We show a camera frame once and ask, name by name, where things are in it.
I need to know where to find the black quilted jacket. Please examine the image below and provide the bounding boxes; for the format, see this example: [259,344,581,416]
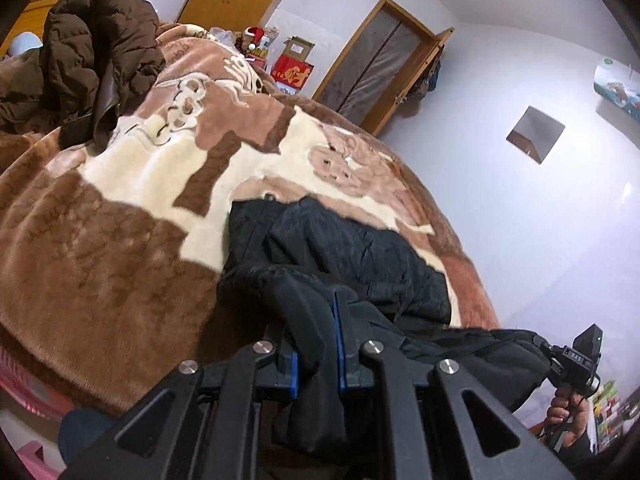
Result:
[216,197,549,452]

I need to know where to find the clothes hanging on door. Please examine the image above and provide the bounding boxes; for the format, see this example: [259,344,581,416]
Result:
[408,58,442,101]

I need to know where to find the person's right hand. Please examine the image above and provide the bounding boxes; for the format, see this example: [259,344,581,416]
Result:
[544,385,590,448]

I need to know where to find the pink plastic stool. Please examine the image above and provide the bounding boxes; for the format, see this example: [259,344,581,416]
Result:
[16,441,61,480]

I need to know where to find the pink striped bed sheet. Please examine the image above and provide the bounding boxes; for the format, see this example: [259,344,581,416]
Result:
[0,349,76,422]

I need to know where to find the brown plush bear blanket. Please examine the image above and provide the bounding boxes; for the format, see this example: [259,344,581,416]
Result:
[1,24,498,412]

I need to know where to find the red gift box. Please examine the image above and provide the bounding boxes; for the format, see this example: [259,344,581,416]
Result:
[271,54,314,91]

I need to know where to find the open cardboard box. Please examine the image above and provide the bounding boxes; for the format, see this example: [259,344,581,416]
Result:
[282,36,314,62]

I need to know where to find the brown puffer coat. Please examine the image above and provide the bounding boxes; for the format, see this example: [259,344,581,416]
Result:
[1,0,165,148]

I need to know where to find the red santa hat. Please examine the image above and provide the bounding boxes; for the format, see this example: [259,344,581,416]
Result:
[242,26,265,52]

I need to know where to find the wooden headboard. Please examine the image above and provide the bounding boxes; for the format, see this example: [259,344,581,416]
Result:
[1,0,58,56]

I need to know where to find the grey square wall panel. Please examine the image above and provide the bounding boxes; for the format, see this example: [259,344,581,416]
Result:
[506,106,565,165]

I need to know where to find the white teal box on wall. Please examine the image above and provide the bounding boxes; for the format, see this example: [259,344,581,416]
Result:
[593,58,640,122]

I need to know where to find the wooden door with frame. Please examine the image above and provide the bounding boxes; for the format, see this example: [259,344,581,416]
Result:
[314,0,454,136]

